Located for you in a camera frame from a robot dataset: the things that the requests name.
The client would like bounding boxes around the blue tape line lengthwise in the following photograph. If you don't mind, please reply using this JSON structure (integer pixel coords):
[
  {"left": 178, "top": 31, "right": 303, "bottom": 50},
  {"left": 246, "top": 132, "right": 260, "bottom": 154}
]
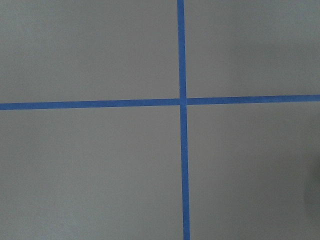
[{"left": 177, "top": 0, "right": 191, "bottom": 240}]

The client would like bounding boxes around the blue tape line crosswise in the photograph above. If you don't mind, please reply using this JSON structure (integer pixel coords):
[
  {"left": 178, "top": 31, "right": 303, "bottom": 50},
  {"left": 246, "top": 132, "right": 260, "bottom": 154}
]
[{"left": 0, "top": 94, "right": 320, "bottom": 111}]

